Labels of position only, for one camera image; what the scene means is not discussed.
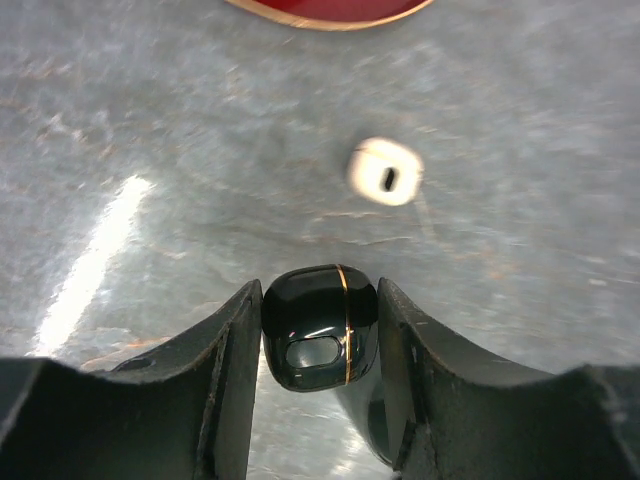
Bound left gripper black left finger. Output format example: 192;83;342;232
1;281;262;479

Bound white earbud charging case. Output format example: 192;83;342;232
347;137;424;206

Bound black glossy charging case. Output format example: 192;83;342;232
262;264;378;393

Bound red round tray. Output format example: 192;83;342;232
228;0;433;31

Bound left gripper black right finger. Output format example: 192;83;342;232
378;279;639;479

